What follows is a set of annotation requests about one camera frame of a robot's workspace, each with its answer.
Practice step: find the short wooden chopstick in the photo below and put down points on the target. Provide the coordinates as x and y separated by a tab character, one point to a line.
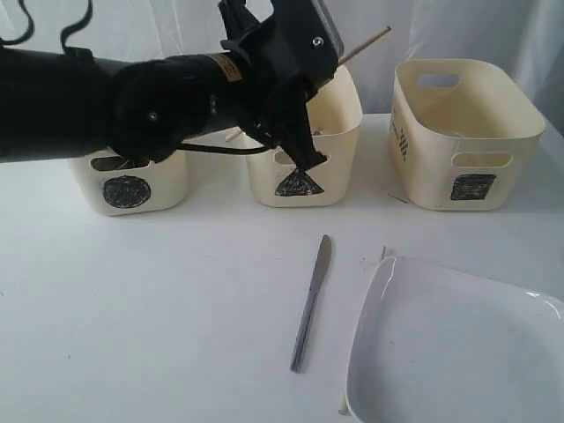
343	408

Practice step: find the long wooden chopstick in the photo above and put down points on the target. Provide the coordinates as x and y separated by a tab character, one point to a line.
342	61

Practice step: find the cream bin with triangle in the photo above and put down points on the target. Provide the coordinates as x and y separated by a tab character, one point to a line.
335	116

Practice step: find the steel cup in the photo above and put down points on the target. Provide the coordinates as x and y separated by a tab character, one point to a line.
110	163

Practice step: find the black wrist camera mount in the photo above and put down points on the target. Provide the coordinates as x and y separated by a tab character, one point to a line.
299	39

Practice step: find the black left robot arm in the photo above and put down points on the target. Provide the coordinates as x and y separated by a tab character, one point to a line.
57	106

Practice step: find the white backdrop curtain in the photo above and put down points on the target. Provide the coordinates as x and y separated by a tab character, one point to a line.
524	38

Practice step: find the white square plate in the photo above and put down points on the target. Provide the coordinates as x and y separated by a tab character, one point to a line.
437	345

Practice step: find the cream bin with circle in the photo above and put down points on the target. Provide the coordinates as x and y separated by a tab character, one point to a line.
145	187

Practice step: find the cream bin with square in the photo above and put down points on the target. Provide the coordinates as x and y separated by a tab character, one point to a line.
461	133

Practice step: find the steel table knife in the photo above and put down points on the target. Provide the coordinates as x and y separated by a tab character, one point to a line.
319	273

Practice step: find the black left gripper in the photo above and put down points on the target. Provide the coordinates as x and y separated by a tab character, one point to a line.
154	106

